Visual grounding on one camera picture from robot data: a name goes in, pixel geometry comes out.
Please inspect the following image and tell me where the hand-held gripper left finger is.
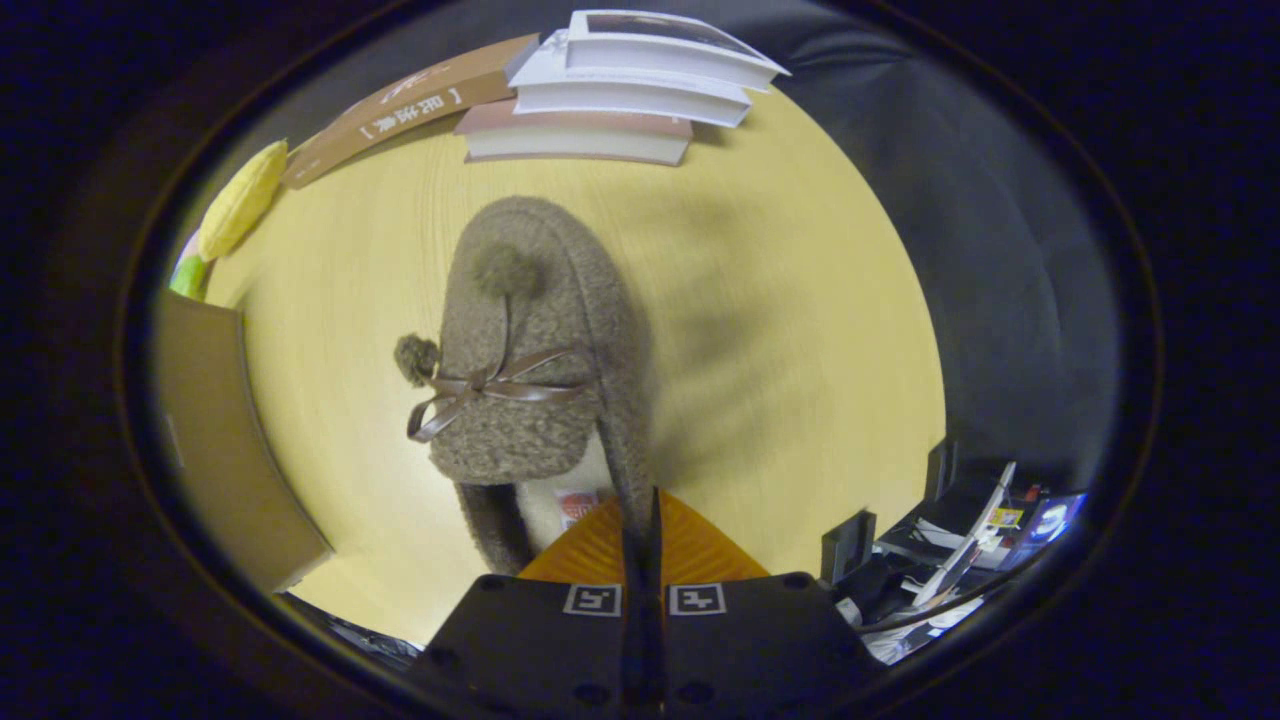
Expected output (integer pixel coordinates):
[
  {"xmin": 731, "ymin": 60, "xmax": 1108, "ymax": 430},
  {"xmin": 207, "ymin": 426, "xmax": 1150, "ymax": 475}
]
[{"xmin": 405, "ymin": 490, "xmax": 641, "ymax": 720}]

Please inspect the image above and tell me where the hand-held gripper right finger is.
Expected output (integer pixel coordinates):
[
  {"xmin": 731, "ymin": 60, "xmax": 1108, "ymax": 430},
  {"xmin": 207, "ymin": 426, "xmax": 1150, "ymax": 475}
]
[{"xmin": 648, "ymin": 488, "xmax": 886, "ymax": 720}]

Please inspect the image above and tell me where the brown fuzzy shoe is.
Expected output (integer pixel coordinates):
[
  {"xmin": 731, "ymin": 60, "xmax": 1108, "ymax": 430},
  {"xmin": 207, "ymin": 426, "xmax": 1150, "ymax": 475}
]
[{"xmin": 393, "ymin": 195, "xmax": 656, "ymax": 578}]

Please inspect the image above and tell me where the beige fabric storage box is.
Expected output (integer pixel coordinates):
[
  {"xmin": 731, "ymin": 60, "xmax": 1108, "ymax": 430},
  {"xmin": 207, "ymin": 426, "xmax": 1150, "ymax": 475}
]
[{"xmin": 155, "ymin": 290, "xmax": 334, "ymax": 593}]

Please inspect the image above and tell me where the black table clamp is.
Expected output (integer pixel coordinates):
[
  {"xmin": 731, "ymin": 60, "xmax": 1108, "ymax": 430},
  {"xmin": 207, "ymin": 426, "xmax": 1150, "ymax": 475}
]
[
  {"xmin": 925, "ymin": 438, "xmax": 959, "ymax": 501},
  {"xmin": 820, "ymin": 508, "xmax": 878, "ymax": 586}
]

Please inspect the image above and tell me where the lit device screen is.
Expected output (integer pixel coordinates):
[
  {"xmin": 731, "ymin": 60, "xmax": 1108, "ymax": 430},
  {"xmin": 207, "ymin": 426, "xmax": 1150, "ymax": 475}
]
[{"xmin": 1020, "ymin": 493, "xmax": 1086, "ymax": 546}]

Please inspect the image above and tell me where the pink and green plush toy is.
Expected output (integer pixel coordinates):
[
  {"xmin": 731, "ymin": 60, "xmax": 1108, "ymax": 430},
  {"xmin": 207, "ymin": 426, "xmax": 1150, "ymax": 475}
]
[{"xmin": 168, "ymin": 235, "xmax": 211, "ymax": 301}]

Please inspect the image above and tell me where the pinkish brown cover book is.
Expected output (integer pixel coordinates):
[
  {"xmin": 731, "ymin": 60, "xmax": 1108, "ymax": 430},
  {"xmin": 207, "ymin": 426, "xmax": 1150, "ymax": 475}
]
[{"xmin": 455, "ymin": 97, "xmax": 694, "ymax": 167}]

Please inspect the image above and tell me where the yellow round plush cushion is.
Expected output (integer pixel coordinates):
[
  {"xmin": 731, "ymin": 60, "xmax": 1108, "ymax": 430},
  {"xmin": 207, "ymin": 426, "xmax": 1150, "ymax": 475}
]
[{"xmin": 197, "ymin": 140, "xmax": 289, "ymax": 263}]

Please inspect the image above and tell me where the plain white book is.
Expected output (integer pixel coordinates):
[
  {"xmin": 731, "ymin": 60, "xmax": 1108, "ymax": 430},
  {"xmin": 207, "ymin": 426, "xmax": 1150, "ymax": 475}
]
[{"xmin": 508, "ymin": 30, "xmax": 753, "ymax": 129}]

